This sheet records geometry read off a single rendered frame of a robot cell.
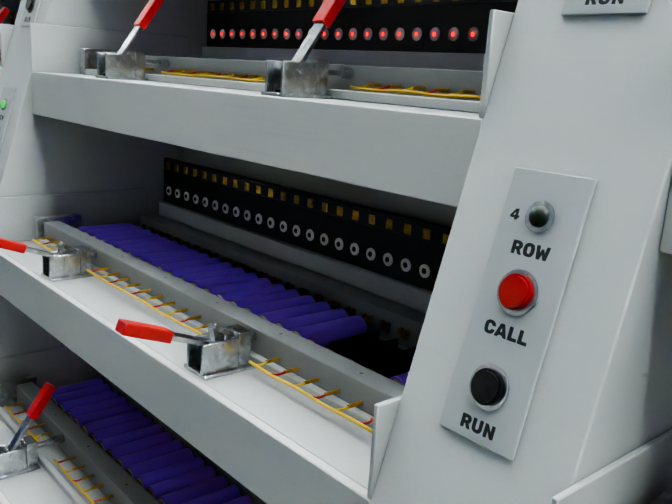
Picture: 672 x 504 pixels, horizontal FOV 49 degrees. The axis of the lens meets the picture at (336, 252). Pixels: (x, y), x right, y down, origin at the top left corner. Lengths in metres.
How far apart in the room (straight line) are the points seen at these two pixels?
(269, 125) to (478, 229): 0.19
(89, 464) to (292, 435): 0.35
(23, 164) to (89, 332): 0.30
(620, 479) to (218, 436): 0.25
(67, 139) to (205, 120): 0.36
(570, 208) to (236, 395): 0.25
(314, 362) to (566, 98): 0.23
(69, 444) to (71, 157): 0.32
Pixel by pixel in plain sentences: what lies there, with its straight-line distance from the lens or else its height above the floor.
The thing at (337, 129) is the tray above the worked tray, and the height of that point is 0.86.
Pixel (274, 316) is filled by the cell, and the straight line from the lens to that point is 0.57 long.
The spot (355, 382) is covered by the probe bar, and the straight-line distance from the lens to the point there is 0.45.
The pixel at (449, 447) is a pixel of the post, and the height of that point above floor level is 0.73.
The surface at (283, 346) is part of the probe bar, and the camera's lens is 0.50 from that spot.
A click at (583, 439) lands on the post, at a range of 0.31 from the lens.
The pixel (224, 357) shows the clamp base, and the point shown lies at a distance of 0.51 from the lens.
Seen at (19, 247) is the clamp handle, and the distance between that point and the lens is 0.72.
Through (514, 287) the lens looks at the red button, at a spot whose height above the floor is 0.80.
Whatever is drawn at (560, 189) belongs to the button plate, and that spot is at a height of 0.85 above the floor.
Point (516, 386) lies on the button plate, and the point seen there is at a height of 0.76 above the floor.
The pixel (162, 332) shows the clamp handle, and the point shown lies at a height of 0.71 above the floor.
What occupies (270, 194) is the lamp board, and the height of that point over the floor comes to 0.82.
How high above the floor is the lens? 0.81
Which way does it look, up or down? 2 degrees down
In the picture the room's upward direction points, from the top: 16 degrees clockwise
